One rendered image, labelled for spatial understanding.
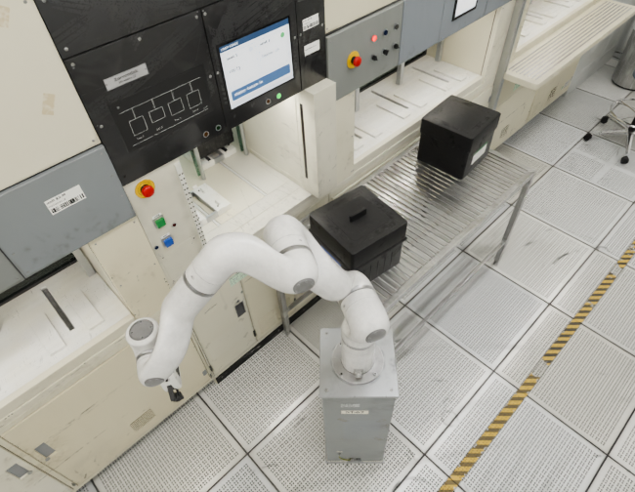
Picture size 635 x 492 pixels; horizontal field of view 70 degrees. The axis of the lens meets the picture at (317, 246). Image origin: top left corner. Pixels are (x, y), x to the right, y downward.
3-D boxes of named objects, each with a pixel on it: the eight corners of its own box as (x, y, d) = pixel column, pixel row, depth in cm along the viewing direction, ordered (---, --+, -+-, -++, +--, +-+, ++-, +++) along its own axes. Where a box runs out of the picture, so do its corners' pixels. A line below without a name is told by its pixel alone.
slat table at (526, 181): (360, 405, 234) (366, 327, 177) (283, 333, 264) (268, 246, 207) (498, 264, 291) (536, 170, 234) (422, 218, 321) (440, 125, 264)
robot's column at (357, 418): (384, 464, 215) (400, 396, 158) (324, 463, 216) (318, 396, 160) (380, 405, 234) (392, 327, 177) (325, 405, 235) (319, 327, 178)
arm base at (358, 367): (385, 385, 161) (389, 359, 148) (331, 385, 162) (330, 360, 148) (381, 337, 174) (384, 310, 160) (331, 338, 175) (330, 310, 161)
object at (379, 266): (312, 254, 203) (310, 226, 190) (359, 225, 213) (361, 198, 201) (351, 294, 188) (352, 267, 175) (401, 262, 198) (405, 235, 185)
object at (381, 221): (351, 273, 176) (352, 251, 166) (307, 229, 192) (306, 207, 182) (407, 238, 186) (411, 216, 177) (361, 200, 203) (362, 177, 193)
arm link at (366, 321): (368, 314, 159) (371, 272, 141) (391, 360, 147) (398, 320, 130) (335, 325, 157) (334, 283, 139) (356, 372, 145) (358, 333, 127)
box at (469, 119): (461, 181, 231) (472, 140, 212) (414, 158, 245) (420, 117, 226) (489, 154, 245) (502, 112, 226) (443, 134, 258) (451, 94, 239)
